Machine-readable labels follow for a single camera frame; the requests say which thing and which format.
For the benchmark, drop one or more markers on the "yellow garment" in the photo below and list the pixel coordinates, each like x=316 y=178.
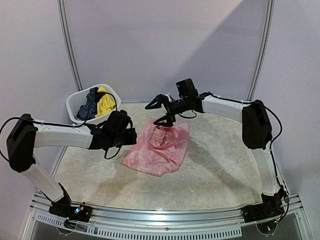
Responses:
x=106 y=102

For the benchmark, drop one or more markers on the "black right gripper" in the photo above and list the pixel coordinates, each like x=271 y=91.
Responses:
x=169 y=109

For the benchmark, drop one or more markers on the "aluminium front rail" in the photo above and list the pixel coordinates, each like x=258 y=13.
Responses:
x=126 y=224

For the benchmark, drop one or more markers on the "dark blue garment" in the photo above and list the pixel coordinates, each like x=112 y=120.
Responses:
x=88 y=111

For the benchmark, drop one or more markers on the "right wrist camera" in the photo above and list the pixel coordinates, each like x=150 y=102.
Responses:
x=186 y=88

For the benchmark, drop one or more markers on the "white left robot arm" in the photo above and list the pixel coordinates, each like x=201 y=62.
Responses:
x=29 y=134

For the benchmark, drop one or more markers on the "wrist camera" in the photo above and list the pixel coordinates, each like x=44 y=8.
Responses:
x=186 y=88
x=118 y=121

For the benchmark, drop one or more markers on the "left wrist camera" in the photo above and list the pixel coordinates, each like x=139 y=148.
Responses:
x=118 y=121

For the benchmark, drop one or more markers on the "pink patterned shorts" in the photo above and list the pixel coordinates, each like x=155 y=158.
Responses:
x=159 y=150

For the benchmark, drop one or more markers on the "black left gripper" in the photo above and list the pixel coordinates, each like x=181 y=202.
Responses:
x=132 y=139

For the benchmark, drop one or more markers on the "left aluminium frame post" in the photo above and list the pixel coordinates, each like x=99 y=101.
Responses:
x=61 y=4

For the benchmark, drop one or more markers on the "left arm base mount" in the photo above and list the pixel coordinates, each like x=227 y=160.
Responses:
x=63 y=208

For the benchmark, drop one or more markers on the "aluminium frame post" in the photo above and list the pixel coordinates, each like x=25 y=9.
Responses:
x=262 y=48
x=61 y=4

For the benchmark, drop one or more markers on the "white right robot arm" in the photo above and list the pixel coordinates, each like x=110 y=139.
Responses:
x=256 y=131

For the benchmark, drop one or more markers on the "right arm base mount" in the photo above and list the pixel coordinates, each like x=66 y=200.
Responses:
x=271 y=206

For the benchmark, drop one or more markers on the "right aluminium frame post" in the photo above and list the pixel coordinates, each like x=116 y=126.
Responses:
x=262 y=48

